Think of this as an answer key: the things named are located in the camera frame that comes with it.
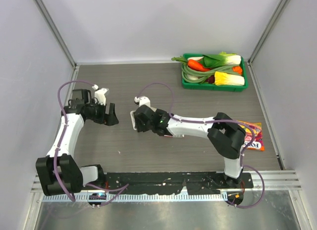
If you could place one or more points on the white green bok choy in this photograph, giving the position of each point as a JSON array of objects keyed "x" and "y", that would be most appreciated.
[{"x": 221, "y": 59}]

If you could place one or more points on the green long beans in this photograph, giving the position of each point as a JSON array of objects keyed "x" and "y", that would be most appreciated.
[{"x": 196, "y": 77}]

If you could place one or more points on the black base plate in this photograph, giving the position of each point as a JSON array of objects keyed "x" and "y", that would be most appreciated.
[{"x": 168, "y": 183}]

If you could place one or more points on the orange candy bag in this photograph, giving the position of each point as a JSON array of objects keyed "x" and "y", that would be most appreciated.
[{"x": 253, "y": 130}]

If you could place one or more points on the white slotted cable duct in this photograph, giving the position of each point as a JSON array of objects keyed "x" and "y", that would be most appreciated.
[{"x": 183, "y": 196}]

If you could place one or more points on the green plastic tray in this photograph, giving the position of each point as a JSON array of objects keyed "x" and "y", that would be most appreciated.
[{"x": 209, "y": 83}]

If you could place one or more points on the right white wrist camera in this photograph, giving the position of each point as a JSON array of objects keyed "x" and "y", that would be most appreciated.
[{"x": 142, "y": 100}]

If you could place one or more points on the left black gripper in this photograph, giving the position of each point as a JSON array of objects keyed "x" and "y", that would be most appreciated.
[{"x": 110, "y": 119}]

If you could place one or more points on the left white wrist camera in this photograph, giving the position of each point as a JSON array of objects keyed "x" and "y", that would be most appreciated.
[{"x": 100, "y": 94}]

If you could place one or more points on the yellow napa cabbage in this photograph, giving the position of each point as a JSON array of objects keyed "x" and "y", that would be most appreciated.
[{"x": 225, "y": 79}]

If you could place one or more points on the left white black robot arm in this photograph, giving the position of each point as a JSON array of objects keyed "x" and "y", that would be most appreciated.
[{"x": 57, "y": 171}]

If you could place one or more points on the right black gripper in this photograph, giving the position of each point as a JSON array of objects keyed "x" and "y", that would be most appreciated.
[{"x": 139, "y": 125}]

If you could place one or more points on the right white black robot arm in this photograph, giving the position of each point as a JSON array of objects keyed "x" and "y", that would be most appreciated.
[{"x": 225, "y": 134}]

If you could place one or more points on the small orange carrot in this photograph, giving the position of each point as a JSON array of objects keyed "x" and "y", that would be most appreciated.
[{"x": 238, "y": 70}]

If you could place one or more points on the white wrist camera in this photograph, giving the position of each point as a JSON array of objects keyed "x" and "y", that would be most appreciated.
[
  {"x": 100, "y": 94},
  {"x": 142, "y": 100}
]

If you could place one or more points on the aluminium front rail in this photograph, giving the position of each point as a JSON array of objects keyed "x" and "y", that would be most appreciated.
[{"x": 273, "y": 180}]

